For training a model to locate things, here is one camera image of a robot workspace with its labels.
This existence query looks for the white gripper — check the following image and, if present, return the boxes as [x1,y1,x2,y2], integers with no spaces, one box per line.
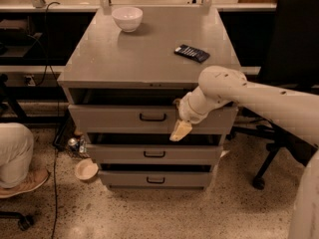
[169,95,208,141]

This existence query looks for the grey top drawer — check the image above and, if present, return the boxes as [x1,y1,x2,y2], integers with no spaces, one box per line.
[69,105,237,134]

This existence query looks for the grey drawer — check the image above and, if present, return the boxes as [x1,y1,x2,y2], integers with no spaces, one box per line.
[69,105,237,134]
[87,144,222,165]
[98,170,212,188]

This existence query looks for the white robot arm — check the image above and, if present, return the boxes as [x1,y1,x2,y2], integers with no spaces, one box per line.
[170,66,319,239]

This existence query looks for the grey middle drawer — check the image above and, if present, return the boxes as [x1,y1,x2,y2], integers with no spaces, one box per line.
[87,144,222,165]

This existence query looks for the grey metal drawer cabinet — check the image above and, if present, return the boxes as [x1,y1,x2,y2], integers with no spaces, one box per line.
[57,5,249,191]

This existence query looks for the grey bottom drawer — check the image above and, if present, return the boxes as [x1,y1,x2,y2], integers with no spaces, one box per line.
[98,170,212,188]

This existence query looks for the dark blue calculator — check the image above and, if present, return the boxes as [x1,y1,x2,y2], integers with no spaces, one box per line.
[174,45,210,63]

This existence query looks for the small bowl on floor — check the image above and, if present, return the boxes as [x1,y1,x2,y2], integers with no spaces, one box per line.
[75,158,99,180]

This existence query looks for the white ceramic bowl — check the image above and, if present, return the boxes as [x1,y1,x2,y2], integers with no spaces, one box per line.
[112,6,144,32]

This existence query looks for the drink can on floor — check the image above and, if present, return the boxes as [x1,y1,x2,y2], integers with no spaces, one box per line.
[68,137,79,151]

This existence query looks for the black office chair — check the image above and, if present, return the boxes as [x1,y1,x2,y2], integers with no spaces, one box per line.
[232,0,319,191]

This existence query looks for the tan sneaker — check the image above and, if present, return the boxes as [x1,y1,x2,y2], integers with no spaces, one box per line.
[0,168,49,199]

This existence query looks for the black chair caster base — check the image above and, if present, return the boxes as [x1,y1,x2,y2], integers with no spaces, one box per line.
[0,211,34,231]

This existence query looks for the wall power outlet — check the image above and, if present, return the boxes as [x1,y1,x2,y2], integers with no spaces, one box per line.
[24,75,36,87]

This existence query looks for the black power cable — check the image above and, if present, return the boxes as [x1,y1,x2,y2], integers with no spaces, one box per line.
[33,1,62,239]

